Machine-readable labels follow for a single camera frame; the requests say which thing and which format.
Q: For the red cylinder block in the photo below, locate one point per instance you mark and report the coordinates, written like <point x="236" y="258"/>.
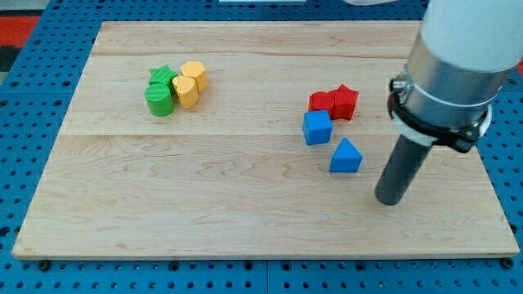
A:
<point x="321" y="100"/>

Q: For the green cylinder block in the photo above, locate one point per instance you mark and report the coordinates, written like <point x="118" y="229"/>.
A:
<point x="159" y="99"/>

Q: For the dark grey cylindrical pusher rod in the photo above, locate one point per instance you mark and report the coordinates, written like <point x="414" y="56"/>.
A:
<point x="402" y="166"/>

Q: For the light wooden board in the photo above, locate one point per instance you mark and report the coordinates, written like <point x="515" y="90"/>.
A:
<point x="233" y="177"/>

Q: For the yellow hexagon block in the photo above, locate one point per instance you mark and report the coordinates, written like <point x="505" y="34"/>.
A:
<point x="197" y="71"/>

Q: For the green star block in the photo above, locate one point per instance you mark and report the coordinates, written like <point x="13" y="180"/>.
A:
<point x="163" y="75"/>

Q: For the blue cube block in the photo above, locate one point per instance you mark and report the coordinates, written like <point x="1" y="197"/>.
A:
<point x="317" y="127"/>

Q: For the red star block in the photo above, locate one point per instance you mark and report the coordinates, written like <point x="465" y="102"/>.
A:
<point x="345" y="101"/>

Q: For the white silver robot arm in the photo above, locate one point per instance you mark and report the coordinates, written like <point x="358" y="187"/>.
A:
<point x="463" y="54"/>

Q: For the blue triangle block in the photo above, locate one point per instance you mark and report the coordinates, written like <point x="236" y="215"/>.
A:
<point x="346" y="158"/>

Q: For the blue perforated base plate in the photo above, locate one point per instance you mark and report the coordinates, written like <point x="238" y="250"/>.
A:
<point x="44" y="47"/>

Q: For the yellow heart block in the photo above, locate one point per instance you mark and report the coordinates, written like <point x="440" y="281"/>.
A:
<point x="186" y="90"/>

